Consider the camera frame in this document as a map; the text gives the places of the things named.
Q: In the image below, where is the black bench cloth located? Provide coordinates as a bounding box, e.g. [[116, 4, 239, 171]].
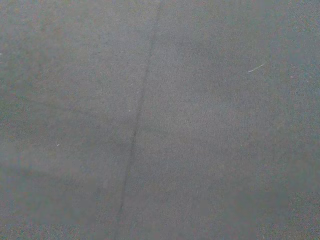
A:
[[0, 0, 320, 240]]

